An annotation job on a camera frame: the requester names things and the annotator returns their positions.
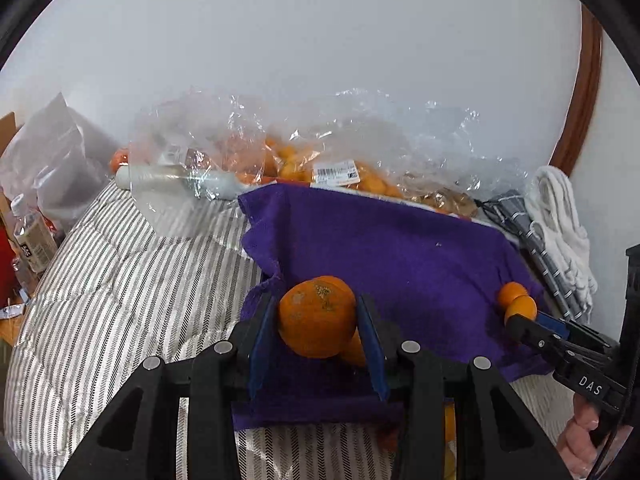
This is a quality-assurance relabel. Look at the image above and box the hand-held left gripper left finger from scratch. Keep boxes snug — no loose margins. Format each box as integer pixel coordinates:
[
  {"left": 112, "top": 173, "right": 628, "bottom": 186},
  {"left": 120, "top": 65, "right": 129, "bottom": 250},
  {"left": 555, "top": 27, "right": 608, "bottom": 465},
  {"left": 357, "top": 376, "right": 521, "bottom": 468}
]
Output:
[{"left": 60, "top": 292, "right": 281, "bottom": 480}]

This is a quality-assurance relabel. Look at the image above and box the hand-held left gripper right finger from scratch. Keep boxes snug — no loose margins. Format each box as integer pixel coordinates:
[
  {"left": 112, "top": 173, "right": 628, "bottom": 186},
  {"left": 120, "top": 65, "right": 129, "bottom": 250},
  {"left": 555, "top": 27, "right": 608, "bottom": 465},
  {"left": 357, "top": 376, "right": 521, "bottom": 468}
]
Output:
[{"left": 356, "top": 293, "right": 573, "bottom": 480}]

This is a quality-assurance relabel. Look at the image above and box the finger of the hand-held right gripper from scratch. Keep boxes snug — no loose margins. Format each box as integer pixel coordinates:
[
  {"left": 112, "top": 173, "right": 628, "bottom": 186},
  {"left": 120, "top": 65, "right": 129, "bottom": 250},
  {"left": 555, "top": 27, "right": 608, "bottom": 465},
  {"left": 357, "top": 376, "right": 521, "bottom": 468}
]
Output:
[
  {"left": 510, "top": 314, "right": 571, "bottom": 371},
  {"left": 537, "top": 311, "right": 621, "bottom": 349}
]

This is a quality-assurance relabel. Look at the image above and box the oval orange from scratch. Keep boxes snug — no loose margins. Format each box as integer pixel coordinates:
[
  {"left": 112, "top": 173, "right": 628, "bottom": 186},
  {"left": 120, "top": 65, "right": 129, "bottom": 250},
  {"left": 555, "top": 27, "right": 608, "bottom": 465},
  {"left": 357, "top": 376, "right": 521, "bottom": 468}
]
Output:
[{"left": 340, "top": 330, "right": 369, "bottom": 368}]

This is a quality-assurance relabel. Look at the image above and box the large spotted orange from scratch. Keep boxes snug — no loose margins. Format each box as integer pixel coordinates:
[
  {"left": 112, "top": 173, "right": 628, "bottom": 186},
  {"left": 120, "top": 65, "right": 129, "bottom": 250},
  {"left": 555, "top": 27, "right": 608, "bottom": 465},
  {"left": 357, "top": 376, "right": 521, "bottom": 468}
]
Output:
[{"left": 278, "top": 275, "right": 358, "bottom": 359}]

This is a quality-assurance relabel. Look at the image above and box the person's right hand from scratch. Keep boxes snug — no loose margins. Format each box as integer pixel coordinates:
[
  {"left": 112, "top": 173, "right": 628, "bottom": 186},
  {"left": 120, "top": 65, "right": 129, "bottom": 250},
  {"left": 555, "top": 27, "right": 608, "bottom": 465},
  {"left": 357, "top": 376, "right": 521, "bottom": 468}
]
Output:
[{"left": 556, "top": 394, "right": 601, "bottom": 479}]

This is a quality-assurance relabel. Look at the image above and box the grey checked cloth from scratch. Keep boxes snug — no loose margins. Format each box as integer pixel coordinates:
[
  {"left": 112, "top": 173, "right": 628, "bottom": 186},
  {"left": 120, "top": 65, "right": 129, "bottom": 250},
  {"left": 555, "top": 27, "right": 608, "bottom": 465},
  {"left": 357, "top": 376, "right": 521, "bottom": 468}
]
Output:
[{"left": 482, "top": 189, "right": 576, "bottom": 322}]

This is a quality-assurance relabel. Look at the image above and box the purple towel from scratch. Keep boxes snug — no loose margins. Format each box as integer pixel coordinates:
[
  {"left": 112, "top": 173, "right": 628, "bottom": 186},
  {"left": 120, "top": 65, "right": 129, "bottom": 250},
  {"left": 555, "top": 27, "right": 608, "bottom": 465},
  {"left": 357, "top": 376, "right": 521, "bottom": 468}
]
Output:
[{"left": 235, "top": 182, "right": 553, "bottom": 431}]

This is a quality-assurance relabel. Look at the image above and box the white striped towel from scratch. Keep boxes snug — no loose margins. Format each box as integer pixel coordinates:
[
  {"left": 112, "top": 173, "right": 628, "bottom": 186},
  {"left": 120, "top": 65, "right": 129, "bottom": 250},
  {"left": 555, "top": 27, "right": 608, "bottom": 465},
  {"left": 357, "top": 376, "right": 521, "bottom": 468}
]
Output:
[{"left": 522, "top": 165, "right": 599, "bottom": 323}]

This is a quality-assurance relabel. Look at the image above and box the white plastic wrap roll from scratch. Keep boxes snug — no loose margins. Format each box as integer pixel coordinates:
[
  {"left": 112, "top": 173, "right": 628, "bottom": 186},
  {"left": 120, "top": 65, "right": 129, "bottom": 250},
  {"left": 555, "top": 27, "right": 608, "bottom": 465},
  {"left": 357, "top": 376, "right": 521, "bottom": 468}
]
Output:
[{"left": 116, "top": 164, "right": 242, "bottom": 202}]

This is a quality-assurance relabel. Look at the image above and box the crumpled clear plastic bag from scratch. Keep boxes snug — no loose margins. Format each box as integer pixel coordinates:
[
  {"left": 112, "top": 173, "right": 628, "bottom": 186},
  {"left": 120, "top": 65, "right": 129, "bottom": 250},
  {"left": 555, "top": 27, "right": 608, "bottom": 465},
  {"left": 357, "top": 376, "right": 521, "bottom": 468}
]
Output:
[{"left": 127, "top": 89, "right": 267, "bottom": 241}]

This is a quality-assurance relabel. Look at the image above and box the wooden nightstand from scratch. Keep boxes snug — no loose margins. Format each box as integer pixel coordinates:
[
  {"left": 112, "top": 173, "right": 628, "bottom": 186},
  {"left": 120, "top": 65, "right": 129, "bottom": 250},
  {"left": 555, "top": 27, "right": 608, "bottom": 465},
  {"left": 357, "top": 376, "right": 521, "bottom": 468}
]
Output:
[{"left": 0, "top": 317, "right": 22, "bottom": 347}]

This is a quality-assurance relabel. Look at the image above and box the clear water bottle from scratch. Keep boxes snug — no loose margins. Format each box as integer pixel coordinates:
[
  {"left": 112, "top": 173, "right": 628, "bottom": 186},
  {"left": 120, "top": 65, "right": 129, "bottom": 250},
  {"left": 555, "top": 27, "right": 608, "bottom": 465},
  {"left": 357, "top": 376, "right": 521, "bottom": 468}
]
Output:
[{"left": 10, "top": 194, "right": 60, "bottom": 274}]

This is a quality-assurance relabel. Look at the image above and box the red paper bag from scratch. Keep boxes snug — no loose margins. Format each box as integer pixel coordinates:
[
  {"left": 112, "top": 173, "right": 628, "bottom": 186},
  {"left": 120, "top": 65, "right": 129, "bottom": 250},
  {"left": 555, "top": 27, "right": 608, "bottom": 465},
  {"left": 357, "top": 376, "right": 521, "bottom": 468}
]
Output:
[{"left": 0, "top": 232, "right": 19, "bottom": 307}]

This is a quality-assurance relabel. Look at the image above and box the grey plastic bag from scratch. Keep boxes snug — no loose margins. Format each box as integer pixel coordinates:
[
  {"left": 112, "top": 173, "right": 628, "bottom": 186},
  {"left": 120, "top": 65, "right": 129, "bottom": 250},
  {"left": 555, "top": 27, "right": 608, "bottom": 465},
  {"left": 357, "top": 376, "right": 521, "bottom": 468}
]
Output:
[{"left": 0, "top": 92, "right": 119, "bottom": 222}]

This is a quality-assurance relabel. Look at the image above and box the black cable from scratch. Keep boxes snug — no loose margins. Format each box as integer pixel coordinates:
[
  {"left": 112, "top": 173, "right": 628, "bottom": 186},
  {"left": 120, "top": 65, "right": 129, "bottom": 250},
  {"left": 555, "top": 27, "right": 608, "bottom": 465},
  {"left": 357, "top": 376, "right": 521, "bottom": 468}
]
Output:
[{"left": 472, "top": 199, "right": 521, "bottom": 242}]

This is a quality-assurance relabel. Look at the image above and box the brown wooden door frame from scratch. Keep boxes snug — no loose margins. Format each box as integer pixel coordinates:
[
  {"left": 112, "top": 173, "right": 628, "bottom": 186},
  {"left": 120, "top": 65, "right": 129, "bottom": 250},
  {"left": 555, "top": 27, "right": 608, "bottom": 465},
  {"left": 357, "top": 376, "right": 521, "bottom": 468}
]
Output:
[{"left": 550, "top": 2, "right": 605, "bottom": 177}]

